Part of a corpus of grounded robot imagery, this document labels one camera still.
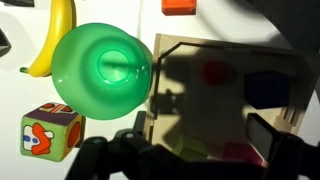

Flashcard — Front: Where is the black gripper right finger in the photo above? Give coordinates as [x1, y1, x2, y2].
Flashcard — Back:
[244, 112, 283, 162]

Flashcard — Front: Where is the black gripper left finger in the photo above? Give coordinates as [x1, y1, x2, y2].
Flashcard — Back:
[133, 110, 148, 138]

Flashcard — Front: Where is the green plastic bowl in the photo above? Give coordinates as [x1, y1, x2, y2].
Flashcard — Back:
[51, 22, 154, 121]

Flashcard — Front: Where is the yellow toy banana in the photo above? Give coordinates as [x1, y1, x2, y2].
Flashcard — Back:
[19, 0, 78, 78]

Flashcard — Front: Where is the magenta block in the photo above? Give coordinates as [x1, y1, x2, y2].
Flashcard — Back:
[223, 142, 266, 168]

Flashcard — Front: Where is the blue block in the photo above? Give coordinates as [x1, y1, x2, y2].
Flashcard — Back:
[243, 70, 294, 110]

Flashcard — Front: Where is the shallow wooden tray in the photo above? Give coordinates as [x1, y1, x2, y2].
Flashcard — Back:
[143, 33, 318, 168]

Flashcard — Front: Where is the lime green block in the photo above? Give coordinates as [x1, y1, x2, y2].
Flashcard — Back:
[173, 133, 211, 161]

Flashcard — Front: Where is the colourful picture cube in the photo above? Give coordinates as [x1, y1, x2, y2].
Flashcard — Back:
[19, 101, 87, 163]

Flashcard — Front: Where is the orange block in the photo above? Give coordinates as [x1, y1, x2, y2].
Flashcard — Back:
[161, 0, 198, 17]

